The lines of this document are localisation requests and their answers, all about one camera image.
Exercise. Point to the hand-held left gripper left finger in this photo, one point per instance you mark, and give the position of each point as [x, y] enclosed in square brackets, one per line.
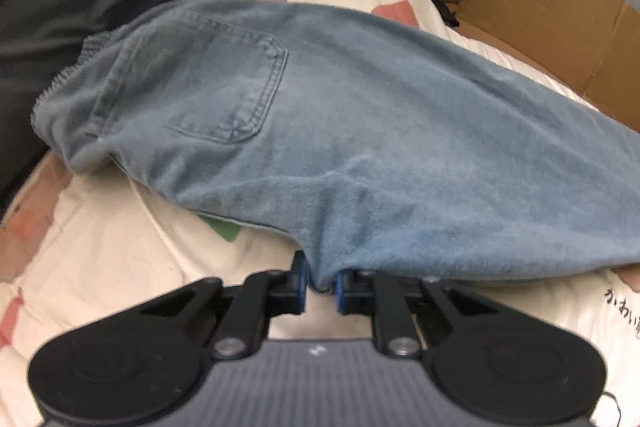
[300, 287]

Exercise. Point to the folded cardboard sheet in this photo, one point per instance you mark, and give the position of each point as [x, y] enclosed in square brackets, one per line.
[540, 7]

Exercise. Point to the cream bear print blanket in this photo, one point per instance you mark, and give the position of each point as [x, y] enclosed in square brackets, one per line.
[125, 257]

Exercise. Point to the blue denim pants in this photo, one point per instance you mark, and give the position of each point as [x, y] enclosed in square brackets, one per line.
[375, 132]

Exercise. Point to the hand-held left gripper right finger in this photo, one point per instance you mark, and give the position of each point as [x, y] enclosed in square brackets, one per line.
[340, 292]

